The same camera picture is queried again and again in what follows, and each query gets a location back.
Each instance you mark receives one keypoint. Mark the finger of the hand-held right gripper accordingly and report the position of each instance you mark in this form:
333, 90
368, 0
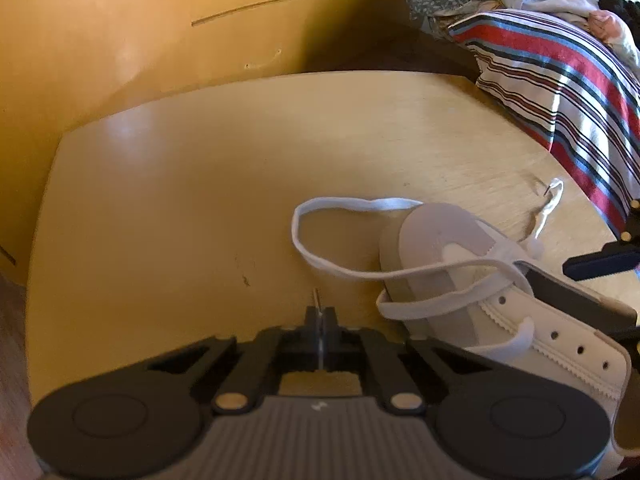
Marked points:
631, 344
600, 264

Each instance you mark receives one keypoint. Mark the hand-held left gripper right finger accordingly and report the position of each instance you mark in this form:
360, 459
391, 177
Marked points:
327, 330

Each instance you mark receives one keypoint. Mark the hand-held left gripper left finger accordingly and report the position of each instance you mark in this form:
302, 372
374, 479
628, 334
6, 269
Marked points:
312, 330

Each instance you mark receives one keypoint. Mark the white shoelace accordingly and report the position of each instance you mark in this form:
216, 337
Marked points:
350, 205

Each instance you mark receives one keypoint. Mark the white sneaker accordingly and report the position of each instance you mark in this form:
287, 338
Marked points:
450, 250

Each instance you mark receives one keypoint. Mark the striped blanket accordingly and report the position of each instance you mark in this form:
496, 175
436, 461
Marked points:
550, 70

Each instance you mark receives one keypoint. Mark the pink and white garment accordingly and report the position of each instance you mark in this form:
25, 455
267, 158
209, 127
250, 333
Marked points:
607, 25

